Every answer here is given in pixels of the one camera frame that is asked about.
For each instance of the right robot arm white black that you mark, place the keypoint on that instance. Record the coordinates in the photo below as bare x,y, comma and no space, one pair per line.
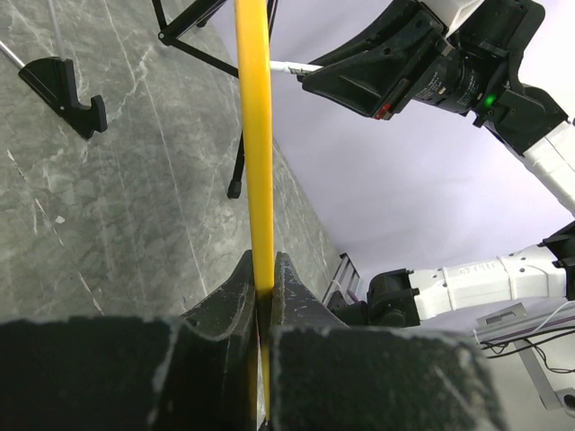
429,192

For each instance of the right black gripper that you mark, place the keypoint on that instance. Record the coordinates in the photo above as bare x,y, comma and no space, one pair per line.
403,48

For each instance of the white whiteboard marker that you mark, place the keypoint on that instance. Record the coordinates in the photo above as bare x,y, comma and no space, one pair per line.
293,68

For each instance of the yellow framed whiteboard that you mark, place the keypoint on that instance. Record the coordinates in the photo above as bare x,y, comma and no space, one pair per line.
253,54

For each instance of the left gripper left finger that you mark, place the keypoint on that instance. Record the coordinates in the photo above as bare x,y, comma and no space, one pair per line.
196,371

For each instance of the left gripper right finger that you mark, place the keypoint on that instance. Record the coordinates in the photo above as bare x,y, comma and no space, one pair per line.
325,375

